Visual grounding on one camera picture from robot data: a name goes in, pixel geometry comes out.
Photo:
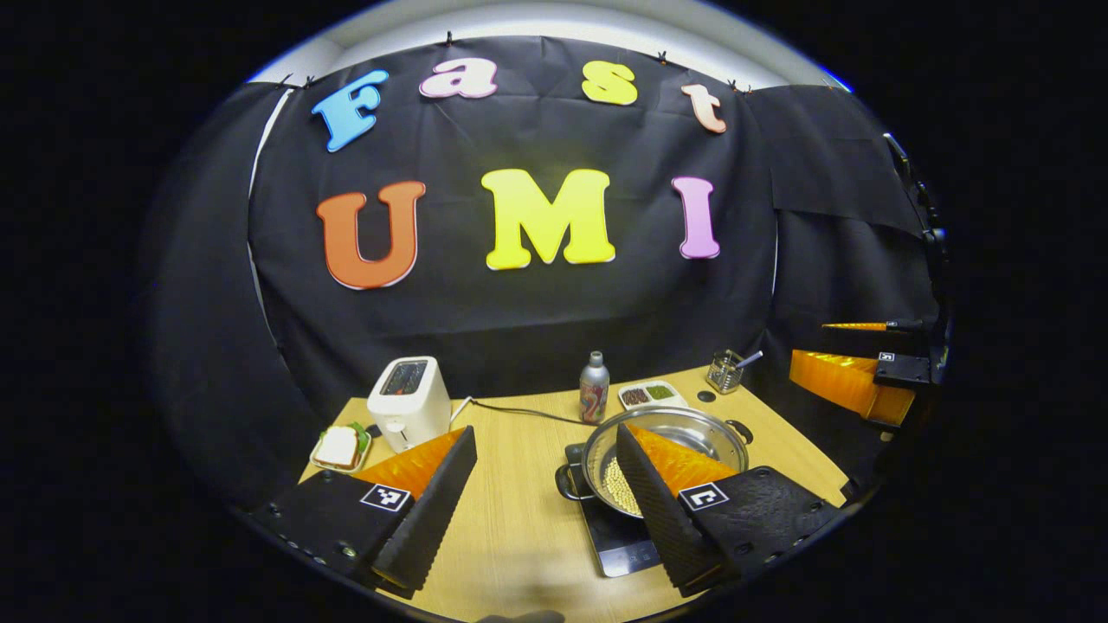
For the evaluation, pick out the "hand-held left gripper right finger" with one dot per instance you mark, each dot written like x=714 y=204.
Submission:
x=662 y=519

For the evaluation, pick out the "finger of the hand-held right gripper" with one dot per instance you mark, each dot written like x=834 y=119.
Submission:
x=900 y=326
x=831 y=376

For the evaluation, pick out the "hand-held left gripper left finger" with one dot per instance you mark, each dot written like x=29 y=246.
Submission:
x=437 y=515

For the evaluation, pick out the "black induction cooktop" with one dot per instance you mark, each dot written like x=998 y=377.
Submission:
x=619 y=545

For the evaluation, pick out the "stainless steel pot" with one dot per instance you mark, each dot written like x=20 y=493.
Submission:
x=692 y=428

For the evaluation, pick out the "pile of soybeans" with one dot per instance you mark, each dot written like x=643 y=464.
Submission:
x=619 y=489

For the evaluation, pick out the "small metal utensil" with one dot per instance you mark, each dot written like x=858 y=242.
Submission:
x=751 y=357

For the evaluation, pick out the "white toaster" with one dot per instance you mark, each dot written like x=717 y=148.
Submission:
x=411 y=407

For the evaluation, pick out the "sandwich with lettuce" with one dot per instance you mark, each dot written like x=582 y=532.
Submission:
x=339 y=446

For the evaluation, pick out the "white divided bean tray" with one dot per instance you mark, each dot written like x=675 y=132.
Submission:
x=649 y=395

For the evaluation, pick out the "pale green sandwich plate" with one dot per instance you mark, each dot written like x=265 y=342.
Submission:
x=322 y=465

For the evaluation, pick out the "silver printed drink bottle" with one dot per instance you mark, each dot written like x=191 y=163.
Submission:
x=594 y=389

